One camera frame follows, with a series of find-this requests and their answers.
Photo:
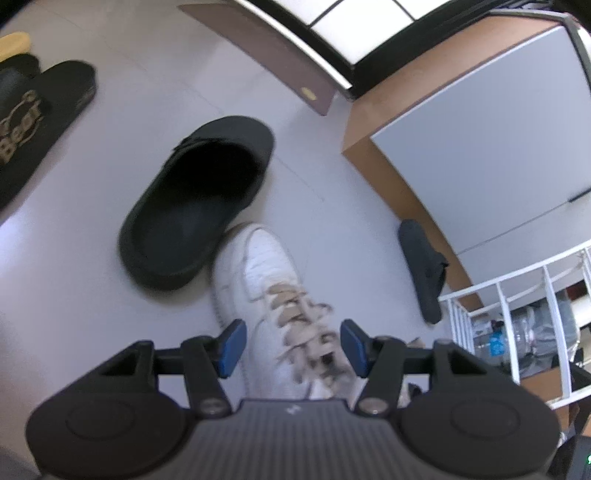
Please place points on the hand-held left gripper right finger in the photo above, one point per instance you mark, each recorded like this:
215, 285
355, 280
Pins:
353, 346

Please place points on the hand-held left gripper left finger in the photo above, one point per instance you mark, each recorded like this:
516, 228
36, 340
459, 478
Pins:
233, 346

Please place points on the white printed sneaker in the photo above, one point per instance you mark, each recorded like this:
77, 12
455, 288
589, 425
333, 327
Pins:
258, 263

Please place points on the white metal shoe rack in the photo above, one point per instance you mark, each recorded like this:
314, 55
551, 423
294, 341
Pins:
448, 301

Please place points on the dark grey suede clog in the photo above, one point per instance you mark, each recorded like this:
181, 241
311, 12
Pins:
157, 258
418, 258

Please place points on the black slide gold print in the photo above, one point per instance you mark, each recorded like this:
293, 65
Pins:
69, 87
18, 67

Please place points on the grey cloth bundle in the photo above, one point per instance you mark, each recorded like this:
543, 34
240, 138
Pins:
556, 318

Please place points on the white cabinet brown plinth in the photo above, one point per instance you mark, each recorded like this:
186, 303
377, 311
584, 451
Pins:
485, 138

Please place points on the black framed glass door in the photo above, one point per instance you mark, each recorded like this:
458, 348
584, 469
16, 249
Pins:
325, 48

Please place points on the brown floor mat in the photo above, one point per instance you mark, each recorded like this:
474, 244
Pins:
258, 41

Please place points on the yellow slipper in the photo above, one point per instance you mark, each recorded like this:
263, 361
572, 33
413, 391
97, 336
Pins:
14, 46

